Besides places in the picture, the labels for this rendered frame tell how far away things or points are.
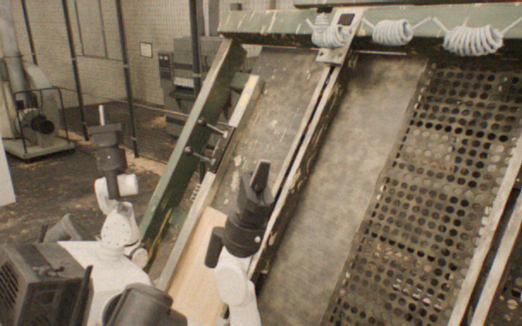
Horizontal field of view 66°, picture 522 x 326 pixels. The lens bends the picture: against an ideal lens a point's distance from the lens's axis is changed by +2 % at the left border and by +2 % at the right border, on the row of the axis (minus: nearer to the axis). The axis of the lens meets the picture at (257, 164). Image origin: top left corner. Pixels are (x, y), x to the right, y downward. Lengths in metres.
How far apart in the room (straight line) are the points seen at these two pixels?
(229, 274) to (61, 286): 0.34
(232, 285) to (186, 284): 0.66
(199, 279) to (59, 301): 0.64
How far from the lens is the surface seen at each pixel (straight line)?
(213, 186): 1.53
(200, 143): 1.75
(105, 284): 0.97
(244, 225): 0.81
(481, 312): 1.01
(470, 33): 1.07
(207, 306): 1.45
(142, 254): 1.44
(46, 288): 0.94
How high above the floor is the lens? 1.90
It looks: 20 degrees down
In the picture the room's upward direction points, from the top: straight up
